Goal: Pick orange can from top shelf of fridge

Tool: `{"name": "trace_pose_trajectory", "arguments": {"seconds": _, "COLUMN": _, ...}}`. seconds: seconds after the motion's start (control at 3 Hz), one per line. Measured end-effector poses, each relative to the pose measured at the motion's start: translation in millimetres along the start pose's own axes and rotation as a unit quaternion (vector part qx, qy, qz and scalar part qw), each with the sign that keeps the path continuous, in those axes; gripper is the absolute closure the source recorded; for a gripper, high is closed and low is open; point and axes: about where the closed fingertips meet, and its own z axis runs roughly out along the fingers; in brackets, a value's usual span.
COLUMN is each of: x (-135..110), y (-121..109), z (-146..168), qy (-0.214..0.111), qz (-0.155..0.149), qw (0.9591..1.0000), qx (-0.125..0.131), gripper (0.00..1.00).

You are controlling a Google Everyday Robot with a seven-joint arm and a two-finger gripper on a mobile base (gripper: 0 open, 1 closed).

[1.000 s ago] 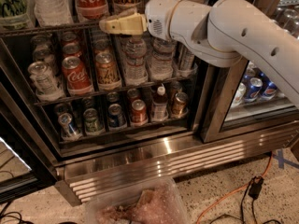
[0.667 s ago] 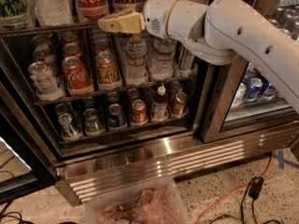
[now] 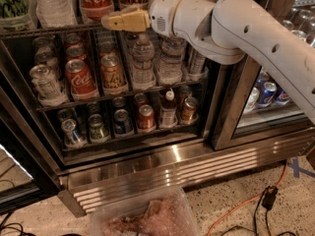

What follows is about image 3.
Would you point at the white bottle top shelf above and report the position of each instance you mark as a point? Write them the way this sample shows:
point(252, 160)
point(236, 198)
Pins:
point(55, 13)

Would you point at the silver can front middle shelf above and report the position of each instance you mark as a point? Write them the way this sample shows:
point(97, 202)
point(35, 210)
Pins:
point(50, 91)

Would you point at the blue silver can bottom left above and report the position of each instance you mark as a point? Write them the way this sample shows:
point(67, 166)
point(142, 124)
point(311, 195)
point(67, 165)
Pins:
point(73, 136)

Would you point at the clear plastic bin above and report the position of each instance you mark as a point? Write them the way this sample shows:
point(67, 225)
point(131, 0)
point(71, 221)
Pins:
point(164, 212)

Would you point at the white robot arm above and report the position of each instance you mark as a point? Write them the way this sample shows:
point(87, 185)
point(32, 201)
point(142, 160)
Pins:
point(226, 31)

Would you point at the green can shelf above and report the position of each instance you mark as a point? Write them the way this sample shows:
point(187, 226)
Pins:
point(16, 15)
point(97, 130)

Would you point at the red Coca-Cola bottle top shelf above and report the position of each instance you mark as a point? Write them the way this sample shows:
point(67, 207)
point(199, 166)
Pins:
point(96, 9)

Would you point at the steel fridge door frame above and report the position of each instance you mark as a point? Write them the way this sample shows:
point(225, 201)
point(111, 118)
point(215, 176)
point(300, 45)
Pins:
point(234, 125)

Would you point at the red Coca-Cola can front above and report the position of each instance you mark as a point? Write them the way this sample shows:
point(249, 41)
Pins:
point(80, 79)

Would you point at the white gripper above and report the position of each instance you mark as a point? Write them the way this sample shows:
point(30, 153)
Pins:
point(162, 11)

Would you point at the clear water bottle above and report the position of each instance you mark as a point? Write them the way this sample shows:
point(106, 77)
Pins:
point(143, 54)
point(170, 60)

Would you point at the orange can middle shelf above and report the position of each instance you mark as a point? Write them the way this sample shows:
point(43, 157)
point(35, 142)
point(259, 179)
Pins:
point(112, 73)

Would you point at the green can top shelf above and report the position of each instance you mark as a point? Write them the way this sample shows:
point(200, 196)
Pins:
point(16, 15)

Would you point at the brown can bottom shelf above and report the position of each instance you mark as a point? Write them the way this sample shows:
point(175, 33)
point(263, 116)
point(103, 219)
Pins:
point(189, 109)

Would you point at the black power adapter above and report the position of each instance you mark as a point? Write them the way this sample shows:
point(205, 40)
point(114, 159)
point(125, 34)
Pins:
point(269, 197)

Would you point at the slim silver can front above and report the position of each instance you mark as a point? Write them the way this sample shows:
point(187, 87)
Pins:
point(196, 63)

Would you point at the clear water bottle right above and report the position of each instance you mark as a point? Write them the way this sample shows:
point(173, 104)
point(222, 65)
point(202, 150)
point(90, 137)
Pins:
point(170, 60)

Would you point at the red can bottom shelf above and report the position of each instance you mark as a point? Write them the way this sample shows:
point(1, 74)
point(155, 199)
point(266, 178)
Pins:
point(146, 119)

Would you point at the blue Pepsi can bottom shelf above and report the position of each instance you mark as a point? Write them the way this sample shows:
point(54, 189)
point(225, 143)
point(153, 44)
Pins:
point(122, 123)

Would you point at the clear water bottle left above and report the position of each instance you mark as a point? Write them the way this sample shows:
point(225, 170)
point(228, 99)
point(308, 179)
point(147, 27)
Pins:
point(143, 54)

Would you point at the blue Pepsi can behind glass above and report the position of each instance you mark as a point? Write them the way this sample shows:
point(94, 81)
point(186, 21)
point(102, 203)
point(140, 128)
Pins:
point(268, 91)

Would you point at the green can bottom shelf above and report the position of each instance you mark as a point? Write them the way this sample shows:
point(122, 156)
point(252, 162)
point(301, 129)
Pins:
point(97, 130)

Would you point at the white cap juice bottle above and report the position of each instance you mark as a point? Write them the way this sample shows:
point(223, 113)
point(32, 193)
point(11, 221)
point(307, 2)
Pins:
point(167, 113)

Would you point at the steel fridge bottom grille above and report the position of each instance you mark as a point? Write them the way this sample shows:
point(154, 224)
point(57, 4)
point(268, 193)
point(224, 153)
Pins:
point(87, 188)

